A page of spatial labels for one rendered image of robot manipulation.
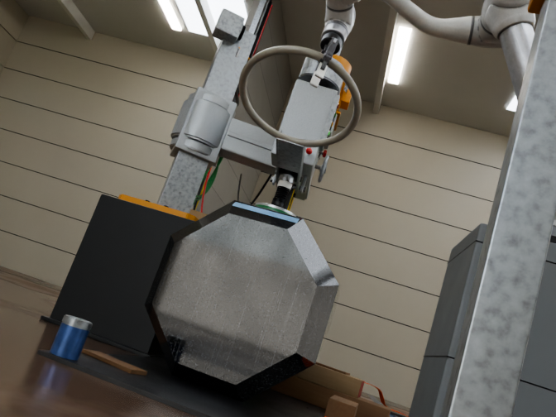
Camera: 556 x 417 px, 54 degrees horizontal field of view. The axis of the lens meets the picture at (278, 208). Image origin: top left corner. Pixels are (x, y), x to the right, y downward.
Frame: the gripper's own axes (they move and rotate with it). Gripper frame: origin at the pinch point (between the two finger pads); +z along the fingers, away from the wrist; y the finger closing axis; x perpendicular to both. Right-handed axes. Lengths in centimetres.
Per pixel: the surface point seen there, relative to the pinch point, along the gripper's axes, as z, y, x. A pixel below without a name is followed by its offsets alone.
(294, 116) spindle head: -45, 68, -6
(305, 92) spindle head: -58, 63, -6
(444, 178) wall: -398, 398, -278
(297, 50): -7.7, 1.3, 10.0
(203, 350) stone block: 72, 93, -11
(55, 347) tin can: 99, 70, 38
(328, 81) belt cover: -67, 57, -14
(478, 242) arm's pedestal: 46, -14, -59
